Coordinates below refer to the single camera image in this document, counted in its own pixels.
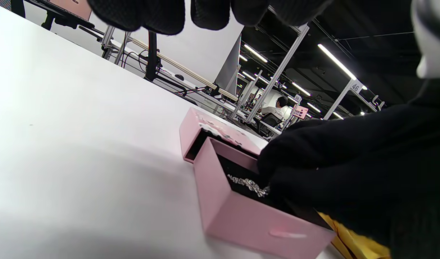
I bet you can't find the pink floral jewelry box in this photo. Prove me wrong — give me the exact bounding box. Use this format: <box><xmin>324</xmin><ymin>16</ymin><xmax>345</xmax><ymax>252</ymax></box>
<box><xmin>179</xmin><ymin>107</ymin><xmax>269</xmax><ymax>164</ymax></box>

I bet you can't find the person's right hand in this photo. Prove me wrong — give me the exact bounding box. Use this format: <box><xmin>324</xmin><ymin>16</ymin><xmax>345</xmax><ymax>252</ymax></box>
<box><xmin>258</xmin><ymin>77</ymin><xmax>440</xmax><ymax>259</ymax></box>

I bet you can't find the grey handheld controller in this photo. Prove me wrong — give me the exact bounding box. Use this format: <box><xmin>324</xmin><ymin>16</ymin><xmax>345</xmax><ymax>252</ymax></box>
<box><xmin>410</xmin><ymin>0</ymin><xmax>440</xmax><ymax>79</ymax></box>

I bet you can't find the pink box tray black lining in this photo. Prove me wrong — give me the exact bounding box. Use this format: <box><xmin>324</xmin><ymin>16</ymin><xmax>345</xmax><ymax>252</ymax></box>
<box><xmin>193</xmin><ymin>137</ymin><xmax>337</xmax><ymax>259</ymax></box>

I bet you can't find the pink laptop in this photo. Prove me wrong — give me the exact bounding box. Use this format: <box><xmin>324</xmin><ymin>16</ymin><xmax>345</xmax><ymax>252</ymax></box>
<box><xmin>49</xmin><ymin>0</ymin><xmax>93</xmax><ymax>21</ymax></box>

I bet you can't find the silver necklace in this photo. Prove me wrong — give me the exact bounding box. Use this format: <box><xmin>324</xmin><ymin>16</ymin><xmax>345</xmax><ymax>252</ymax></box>
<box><xmin>227</xmin><ymin>174</ymin><xmax>271</xmax><ymax>198</ymax></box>

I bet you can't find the yellow cloth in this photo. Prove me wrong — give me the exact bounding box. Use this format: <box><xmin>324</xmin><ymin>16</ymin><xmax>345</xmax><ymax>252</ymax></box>
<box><xmin>319</xmin><ymin>212</ymin><xmax>392</xmax><ymax>259</ymax></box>

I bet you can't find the long ceiling light strip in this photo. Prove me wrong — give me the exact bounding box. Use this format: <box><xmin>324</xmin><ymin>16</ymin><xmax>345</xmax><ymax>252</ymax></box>
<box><xmin>317</xmin><ymin>44</ymin><xmax>368</xmax><ymax>91</ymax></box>

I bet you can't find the person's left hand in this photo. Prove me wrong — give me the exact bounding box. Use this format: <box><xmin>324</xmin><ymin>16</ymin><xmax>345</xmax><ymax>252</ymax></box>
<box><xmin>87</xmin><ymin>0</ymin><xmax>332</xmax><ymax>36</ymax></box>

